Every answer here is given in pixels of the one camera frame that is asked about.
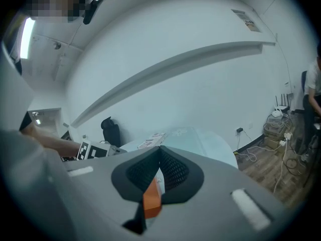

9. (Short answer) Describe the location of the white printed box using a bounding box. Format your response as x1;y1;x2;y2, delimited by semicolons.
147;132;167;142

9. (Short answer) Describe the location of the black head-mounted camera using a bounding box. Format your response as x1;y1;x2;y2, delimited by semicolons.
82;0;104;26

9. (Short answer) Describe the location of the white router with antennas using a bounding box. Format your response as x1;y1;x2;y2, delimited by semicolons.
274;93;291;113

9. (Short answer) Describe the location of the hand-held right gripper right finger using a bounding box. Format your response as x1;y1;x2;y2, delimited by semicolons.
144;145;292;241

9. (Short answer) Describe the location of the long white cable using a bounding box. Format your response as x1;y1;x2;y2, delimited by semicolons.
272;134;291;193

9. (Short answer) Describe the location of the person's left forearm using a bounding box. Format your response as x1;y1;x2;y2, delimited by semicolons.
19;124;81;158

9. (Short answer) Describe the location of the round table with white cloth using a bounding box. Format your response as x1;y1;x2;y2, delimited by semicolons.
119;126;239;171

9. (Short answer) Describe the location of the printed paper sheet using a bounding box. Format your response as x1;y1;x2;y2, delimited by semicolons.
136;140;155;150

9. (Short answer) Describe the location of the blue chair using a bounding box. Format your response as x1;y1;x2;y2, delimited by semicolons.
300;70;308;95

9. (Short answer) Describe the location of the person's head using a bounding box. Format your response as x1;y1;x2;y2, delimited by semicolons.
24;0;86;24

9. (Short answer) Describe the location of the ceiling light panel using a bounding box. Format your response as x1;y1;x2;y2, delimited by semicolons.
20;17;36;60

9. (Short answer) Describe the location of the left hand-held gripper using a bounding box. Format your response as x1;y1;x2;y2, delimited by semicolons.
76;139;129;162

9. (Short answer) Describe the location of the wall poster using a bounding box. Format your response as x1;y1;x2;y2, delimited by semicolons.
231;9;262;33

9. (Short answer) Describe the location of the black office chair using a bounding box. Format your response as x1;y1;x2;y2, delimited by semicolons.
100;116;122;148

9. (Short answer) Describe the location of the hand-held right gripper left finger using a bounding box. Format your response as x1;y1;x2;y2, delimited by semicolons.
62;146;161;241

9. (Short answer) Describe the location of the small white power strip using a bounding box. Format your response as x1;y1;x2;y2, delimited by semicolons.
278;132;293;147

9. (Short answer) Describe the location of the orange and white small box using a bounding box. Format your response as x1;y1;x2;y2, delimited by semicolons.
142;176;163;219

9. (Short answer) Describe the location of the long white wall ledge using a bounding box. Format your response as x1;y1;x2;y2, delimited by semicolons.
70;41;277;128

